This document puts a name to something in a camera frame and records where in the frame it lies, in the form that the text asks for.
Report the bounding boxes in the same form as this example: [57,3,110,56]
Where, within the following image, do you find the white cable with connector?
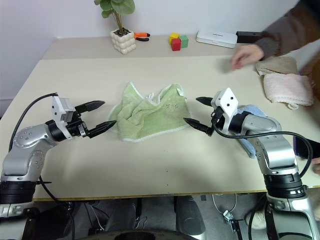
[211,193,238,224]

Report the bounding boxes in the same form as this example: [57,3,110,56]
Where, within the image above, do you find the light blue towel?
[234,104,268,160]

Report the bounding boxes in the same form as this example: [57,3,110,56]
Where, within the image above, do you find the green towel with white trim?
[107,81,191,144]

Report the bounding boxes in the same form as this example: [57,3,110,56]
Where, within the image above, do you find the green plant in white pot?
[93,0,137,55]

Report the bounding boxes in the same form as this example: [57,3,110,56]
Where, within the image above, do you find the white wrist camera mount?
[211,87,240,134]
[51,95,76,138]

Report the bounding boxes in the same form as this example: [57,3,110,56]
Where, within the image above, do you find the dark purple phone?
[293,136,320,159]

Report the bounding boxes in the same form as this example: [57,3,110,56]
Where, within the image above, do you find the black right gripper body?
[209,105,225,133]

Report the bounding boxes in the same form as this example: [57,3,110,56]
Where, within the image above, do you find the person's bare hand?
[231,44,265,71]

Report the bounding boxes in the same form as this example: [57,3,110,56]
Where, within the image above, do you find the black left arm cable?
[8,92,60,153]

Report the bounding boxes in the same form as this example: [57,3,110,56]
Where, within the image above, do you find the beige folded towel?
[254,56,299,76]

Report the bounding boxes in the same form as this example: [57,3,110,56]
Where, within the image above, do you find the red wooden block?
[171,38,182,52]

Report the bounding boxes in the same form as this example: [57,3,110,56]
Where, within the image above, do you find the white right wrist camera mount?
[211,87,240,134]

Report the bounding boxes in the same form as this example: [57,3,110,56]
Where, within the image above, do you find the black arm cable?
[8,92,60,153]
[211,117,314,177]

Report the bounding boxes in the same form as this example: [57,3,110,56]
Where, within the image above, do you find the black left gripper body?
[65,109,91,139]

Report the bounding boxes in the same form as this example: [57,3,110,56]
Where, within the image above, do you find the yellow wooden block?
[169,32,181,45]

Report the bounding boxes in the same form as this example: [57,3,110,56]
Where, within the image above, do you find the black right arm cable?
[211,117,314,177]

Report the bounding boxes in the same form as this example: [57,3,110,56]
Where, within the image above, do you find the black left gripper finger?
[87,120,118,139]
[74,100,106,114]

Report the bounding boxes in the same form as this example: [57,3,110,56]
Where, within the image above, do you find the pink folded towel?
[263,73,315,110]

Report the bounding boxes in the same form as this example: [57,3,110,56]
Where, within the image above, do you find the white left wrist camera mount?
[51,95,76,138]

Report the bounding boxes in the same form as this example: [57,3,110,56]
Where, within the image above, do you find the flat white box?
[195,29,238,49]

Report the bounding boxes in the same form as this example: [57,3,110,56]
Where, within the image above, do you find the black rectangular box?
[236,31,263,44]

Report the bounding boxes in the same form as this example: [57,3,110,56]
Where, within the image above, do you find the orange handled pliers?
[133,31,151,42]

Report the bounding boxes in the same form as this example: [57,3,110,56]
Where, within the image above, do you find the white shoe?
[245,209,267,231]

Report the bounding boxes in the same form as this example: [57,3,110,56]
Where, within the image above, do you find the dark grey rounded shape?
[103,198,141,233]
[174,196,206,234]

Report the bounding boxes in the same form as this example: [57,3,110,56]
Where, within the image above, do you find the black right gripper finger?
[195,96,215,107]
[183,117,214,138]

